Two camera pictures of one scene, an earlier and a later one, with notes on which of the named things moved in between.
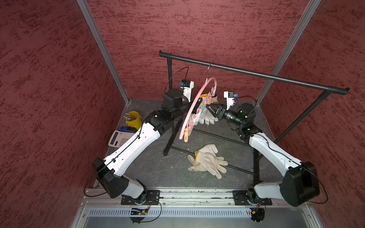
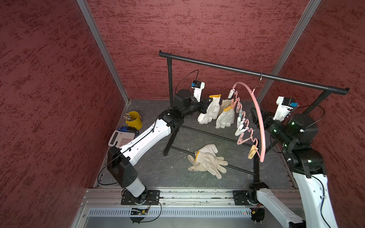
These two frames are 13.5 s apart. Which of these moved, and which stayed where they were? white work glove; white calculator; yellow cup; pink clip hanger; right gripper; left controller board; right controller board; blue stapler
Moved: white work glove; right gripper; pink clip hanger
Stayed: right controller board; white calculator; yellow cup; left controller board; blue stapler
